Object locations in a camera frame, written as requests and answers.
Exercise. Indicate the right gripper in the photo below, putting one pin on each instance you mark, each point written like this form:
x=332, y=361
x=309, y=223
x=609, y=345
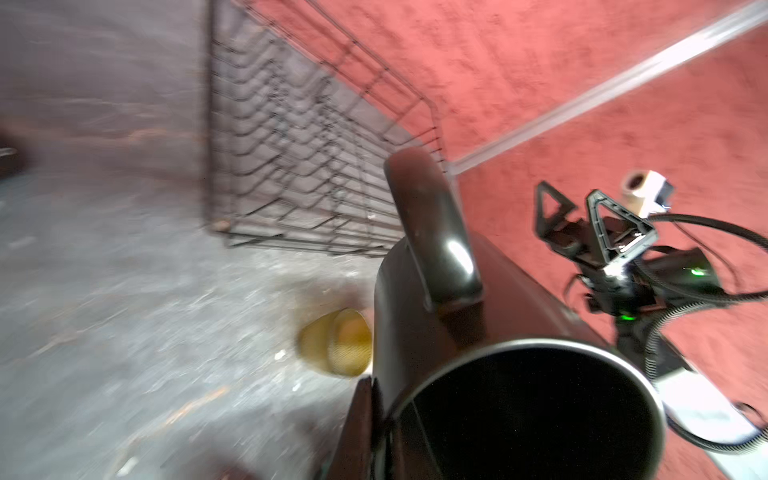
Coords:
x=603, y=247

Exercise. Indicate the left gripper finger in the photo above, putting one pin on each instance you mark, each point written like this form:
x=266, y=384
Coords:
x=353, y=457

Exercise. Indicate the olive green glass cup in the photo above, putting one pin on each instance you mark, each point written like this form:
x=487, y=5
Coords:
x=339, y=343

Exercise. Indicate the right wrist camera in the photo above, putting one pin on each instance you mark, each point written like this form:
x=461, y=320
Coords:
x=646, y=193

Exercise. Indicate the black mug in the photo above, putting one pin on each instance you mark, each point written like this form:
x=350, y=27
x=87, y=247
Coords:
x=479, y=372

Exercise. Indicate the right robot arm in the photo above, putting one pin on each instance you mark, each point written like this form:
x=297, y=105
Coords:
x=683, y=304

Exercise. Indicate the black wire dish rack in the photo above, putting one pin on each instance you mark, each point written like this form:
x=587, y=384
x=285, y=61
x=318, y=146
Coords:
x=301, y=116

